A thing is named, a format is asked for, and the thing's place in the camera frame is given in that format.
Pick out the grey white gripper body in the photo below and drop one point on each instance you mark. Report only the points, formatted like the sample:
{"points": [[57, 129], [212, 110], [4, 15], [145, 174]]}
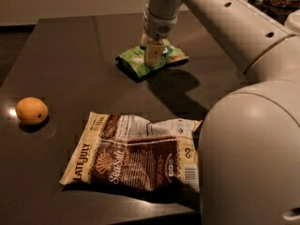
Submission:
{"points": [[158, 26]]}

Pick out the green rice chip bag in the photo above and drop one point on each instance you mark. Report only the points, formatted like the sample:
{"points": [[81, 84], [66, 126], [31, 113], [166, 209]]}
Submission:
{"points": [[132, 61]]}

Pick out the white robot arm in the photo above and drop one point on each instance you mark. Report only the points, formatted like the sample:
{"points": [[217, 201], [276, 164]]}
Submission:
{"points": [[250, 140]]}

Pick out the brown Late July chip bag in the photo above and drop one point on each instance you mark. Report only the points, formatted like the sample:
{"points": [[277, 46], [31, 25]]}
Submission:
{"points": [[128, 151]]}

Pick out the orange round fruit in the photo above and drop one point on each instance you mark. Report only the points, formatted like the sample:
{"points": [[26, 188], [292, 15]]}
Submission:
{"points": [[31, 110]]}

